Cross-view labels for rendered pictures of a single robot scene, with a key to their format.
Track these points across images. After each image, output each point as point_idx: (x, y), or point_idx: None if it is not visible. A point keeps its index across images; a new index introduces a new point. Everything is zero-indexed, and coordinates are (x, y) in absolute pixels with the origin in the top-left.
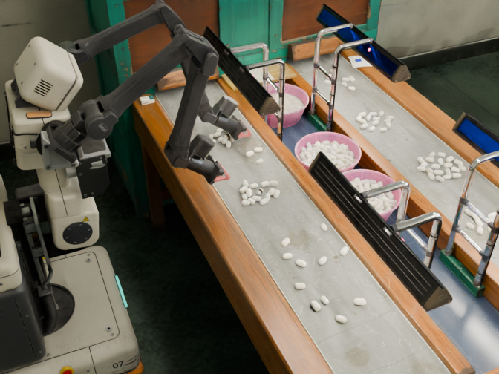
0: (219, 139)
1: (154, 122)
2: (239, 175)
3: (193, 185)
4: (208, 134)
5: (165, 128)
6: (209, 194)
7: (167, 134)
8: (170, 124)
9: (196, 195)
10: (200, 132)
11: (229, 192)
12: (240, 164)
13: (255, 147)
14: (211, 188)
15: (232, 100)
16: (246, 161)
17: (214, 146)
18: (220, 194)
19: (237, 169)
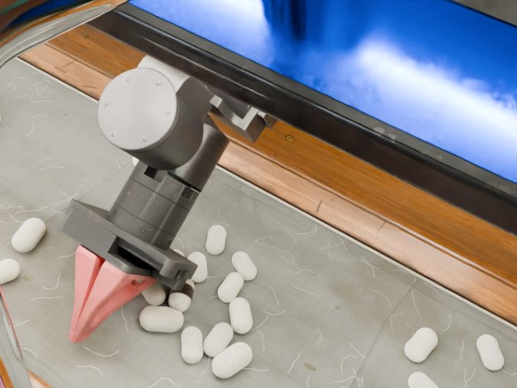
0: (195, 252)
1: (475, 224)
2: (28, 150)
3: (133, 56)
4: (269, 286)
5: (411, 213)
6: (72, 45)
7: (377, 190)
8: (426, 243)
9: (105, 37)
10: (309, 285)
11: (30, 91)
12: (48, 192)
13: (25, 301)
14: (78, 62)
15: (135, 93)
16: (29, 214)
17: (196, 237)
18: (55, 81)
19: (48, 169)
